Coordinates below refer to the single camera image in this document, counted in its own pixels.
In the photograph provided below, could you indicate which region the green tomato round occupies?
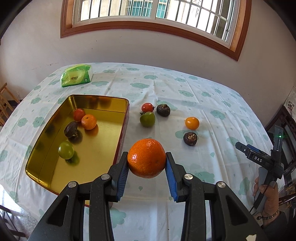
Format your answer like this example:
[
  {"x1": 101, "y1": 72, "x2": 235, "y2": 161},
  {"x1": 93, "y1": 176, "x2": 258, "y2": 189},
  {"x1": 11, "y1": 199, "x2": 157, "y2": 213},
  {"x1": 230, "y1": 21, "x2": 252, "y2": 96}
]
[{"x1": 58, "y1": 141, "x2": 75, "y2": 160}]

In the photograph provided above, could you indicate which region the small dark wrinkled fruit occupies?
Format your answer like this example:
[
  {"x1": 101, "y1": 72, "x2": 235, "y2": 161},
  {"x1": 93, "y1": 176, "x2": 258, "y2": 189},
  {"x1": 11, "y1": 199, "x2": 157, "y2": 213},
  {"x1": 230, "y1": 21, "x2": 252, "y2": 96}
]
[{"x1": 183, "y1": 132, "x2": 198, "y2": 146}]

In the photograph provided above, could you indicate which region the large dark wrinkled fruit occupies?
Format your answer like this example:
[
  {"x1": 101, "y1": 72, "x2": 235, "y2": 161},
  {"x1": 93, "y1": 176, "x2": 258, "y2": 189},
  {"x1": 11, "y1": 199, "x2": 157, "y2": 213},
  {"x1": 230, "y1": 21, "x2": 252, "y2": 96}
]
[{"x1": 64, "y1": 121, "x2": 78, "y2": 138}]

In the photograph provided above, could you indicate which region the smooth orange fruit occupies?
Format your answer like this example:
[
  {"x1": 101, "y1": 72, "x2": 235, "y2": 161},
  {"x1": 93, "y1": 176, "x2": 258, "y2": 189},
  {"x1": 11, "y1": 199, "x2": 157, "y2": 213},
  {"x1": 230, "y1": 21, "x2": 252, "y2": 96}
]
[{"x1": 185, "y1": 116, "x2": 200, "y2": 130}]

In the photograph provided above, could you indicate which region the large orange mandarin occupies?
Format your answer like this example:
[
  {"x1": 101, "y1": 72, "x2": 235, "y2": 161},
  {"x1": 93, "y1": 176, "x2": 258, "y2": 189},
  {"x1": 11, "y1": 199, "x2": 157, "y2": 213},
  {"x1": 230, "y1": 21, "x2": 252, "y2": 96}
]
[{"x1": 127, "y1": 138, "x2": 166, "y2": 179}]

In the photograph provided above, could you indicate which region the green tomato with stem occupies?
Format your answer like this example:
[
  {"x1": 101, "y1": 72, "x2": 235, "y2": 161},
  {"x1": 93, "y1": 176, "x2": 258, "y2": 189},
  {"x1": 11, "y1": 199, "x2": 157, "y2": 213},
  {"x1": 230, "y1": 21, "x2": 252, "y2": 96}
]
[{"x1": 140, "y1": 111, "x2": 156, "y2": 128}]

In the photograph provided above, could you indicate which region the person's right hand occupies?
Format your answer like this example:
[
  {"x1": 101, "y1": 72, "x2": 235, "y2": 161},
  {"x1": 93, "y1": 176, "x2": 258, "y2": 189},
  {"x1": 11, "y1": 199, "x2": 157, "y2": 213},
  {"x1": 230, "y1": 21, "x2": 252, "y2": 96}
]
[{"x1": 253, "y1": 177, "x2": 280, "y2": 226}]

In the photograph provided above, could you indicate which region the dark wooden chair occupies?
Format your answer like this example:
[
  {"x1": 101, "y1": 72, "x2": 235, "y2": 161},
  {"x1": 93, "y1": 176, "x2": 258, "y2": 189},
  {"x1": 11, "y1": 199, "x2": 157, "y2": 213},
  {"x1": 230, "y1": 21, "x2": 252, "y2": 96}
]
[{"x1": 1, "y1": 205, "x2": 27, "y2": 240}]

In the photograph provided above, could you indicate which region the red gold toffee tin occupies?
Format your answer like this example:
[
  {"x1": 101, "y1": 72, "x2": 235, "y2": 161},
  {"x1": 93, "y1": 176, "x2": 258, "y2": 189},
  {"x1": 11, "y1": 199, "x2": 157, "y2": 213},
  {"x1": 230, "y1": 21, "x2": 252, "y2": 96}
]
[{"x1": 25, "y1": 94, "x2": 130, "y2": 194}]

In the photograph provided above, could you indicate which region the cloud pattern tablecloth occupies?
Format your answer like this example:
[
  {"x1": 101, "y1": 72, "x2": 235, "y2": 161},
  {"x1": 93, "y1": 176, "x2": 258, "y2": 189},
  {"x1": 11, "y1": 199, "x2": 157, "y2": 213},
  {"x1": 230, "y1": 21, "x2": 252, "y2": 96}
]
[{"x1": 1, "y1": 63, "x2": 273, "y2": 240}]

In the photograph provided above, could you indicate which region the dark wrinkled fruit by tomato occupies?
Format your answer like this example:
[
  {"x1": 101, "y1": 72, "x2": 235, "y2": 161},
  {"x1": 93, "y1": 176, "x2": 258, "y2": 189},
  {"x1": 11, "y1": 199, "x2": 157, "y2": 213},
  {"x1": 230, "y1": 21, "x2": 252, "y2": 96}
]
[{"x1": 157, "y1": 104, "x2": 171, "y2": 117}]

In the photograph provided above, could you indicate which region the small red tomato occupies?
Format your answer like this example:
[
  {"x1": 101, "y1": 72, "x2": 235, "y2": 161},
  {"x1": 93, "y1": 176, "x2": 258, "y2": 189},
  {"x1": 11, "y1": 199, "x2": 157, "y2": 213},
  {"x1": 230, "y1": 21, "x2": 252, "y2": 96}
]
[{"x1": 140, "y1": 102, "x2": 155, "y2": 115}]

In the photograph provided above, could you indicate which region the green tissue pack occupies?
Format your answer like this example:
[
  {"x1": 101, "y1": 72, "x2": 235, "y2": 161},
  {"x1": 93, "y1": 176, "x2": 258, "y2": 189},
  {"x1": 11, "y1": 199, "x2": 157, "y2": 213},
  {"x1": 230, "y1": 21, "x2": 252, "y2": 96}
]
[{"x1": 60, "y1": 64, "x2": 93, "y2": 87}]

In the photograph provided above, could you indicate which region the wooden framed window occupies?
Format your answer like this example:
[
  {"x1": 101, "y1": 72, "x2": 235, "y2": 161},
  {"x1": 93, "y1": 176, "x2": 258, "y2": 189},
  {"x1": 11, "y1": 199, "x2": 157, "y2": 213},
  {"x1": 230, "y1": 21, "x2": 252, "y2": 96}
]
[{"x1": 60, "y1": 1, "x2": 252, "y2": 61}]

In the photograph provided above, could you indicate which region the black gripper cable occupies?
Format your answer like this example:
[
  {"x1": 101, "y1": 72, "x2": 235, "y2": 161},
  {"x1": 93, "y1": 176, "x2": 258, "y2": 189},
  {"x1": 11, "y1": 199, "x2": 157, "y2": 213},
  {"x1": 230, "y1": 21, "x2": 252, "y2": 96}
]
[{"x1": 249, "y1": 162, "x2": 276, "y2": 213}]

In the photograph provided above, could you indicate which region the beaded wrist bracelet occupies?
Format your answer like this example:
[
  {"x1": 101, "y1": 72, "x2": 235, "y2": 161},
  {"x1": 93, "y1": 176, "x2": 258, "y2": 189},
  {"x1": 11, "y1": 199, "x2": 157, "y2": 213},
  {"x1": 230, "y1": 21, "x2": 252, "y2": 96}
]
[{"x1": 256, "y1": 209, "x2": 280, "y2": 221}]

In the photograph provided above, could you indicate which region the wall poster paper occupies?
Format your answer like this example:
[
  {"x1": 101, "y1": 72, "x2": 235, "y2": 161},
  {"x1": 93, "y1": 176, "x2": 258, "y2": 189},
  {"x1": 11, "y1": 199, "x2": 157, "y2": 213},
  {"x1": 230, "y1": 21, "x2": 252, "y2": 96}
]
[{"x1": 284, "y1": 86, "x2": 296, "y2": 115}]

